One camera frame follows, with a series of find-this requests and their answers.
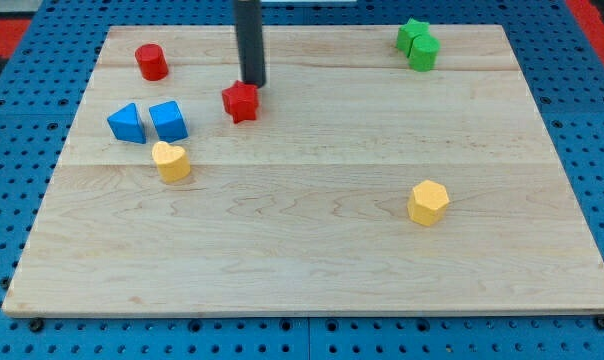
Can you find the blue cube block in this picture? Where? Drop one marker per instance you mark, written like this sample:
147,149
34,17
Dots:
168,121

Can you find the light wooden board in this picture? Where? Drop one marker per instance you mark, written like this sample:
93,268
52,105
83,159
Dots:
303,211

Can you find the blue triangle block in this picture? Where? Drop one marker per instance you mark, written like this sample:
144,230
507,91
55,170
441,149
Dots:
126,125

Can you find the green cylinder block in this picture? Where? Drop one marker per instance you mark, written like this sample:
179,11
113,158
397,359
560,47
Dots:
423,53

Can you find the red cylinder block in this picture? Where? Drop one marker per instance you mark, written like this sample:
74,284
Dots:
151,62

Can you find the red star block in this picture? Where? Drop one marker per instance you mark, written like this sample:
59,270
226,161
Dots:
241,101

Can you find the yellow hexagon block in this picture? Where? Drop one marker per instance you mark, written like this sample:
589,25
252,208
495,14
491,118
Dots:
427,203

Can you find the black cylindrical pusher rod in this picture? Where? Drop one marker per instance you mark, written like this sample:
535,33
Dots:
250,45

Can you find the green star block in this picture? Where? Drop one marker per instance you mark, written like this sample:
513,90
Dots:
408,32

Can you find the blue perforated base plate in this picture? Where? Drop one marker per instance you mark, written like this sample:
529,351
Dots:
42,84

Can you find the yellow heart block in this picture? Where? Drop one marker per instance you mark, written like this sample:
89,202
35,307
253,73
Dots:
171,161

